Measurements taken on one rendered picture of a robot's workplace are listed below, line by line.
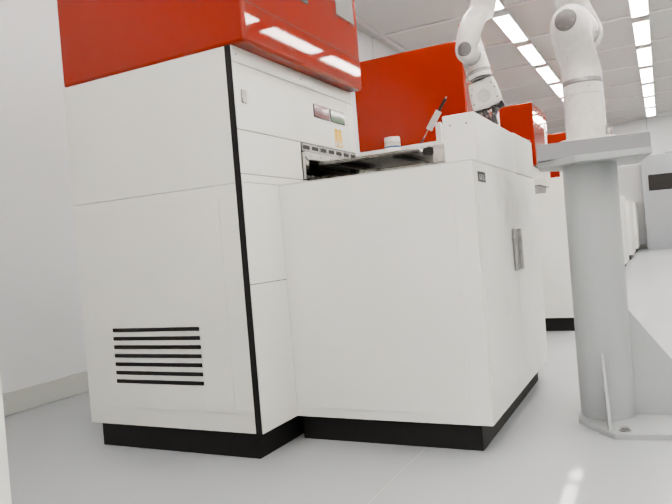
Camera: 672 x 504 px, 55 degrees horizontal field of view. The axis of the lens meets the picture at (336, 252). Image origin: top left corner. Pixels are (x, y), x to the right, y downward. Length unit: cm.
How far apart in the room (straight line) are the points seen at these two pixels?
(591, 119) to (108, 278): 162
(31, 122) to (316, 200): 173
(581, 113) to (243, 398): 134
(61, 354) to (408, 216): 200
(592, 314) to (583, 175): 42
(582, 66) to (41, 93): 240
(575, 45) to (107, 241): 160
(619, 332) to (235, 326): 116
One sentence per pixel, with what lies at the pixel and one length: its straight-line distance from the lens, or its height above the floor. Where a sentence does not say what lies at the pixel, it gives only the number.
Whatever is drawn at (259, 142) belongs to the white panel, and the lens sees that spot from 201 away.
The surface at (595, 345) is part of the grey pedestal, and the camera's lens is 214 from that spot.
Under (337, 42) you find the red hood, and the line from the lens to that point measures 252.
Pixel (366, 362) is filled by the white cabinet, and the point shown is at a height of 25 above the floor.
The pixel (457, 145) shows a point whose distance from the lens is 190.
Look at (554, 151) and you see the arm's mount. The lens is 210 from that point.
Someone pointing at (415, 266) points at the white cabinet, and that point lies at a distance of 187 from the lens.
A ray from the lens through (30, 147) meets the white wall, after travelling 332.
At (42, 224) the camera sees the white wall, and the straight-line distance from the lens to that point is 330.
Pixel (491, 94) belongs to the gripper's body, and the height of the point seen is 108.
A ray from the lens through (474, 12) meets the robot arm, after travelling 237.
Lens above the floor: 61
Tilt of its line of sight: 1 degrees down
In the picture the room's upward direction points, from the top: 5 degrees counter-clockwise
